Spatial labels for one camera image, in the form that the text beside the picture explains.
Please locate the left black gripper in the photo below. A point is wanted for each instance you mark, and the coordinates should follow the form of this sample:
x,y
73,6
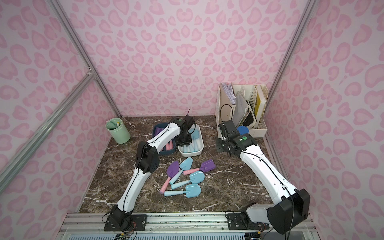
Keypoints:
x,y
184,141

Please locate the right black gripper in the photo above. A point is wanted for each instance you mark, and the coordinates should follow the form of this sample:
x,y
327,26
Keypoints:
x,y
223,145

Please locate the purple square shovel pink handle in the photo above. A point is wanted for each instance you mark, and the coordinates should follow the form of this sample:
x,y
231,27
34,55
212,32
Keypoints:
x,y
157,131

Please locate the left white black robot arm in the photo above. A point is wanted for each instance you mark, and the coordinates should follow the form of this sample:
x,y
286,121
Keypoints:
x,y
147,162

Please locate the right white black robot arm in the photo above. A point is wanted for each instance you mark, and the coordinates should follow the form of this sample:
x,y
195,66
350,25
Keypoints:
x,y
290,206

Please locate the white storage box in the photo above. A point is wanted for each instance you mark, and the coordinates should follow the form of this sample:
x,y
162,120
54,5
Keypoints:
x,y
200,141

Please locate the dark teal storage box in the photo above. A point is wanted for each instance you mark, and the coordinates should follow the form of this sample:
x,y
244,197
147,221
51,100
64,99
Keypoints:
x,y
163,152

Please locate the blue lid pencil tube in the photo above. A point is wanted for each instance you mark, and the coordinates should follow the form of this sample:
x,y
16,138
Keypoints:
x,y
243,130

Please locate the blue round shovel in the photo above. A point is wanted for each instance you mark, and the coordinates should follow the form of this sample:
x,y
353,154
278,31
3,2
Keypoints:
x,y
195,178

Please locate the white desk file organizer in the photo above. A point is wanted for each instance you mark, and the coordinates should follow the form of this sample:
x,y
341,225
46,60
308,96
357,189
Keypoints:
x,y
244,105

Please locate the blue square shovel front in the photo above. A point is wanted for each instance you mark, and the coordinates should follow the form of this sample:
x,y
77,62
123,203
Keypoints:
x,y
191,191

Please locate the green pen holder cup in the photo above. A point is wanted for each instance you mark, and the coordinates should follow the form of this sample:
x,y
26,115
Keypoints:
x,y
118,130

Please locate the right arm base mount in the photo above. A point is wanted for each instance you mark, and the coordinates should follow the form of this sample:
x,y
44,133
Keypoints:
x,y
247,221

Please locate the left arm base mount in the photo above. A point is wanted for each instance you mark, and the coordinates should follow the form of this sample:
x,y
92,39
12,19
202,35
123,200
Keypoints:
x,y
125,222

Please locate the aluminium front rail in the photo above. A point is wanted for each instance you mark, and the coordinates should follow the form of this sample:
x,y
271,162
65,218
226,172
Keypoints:
x,y
179,226

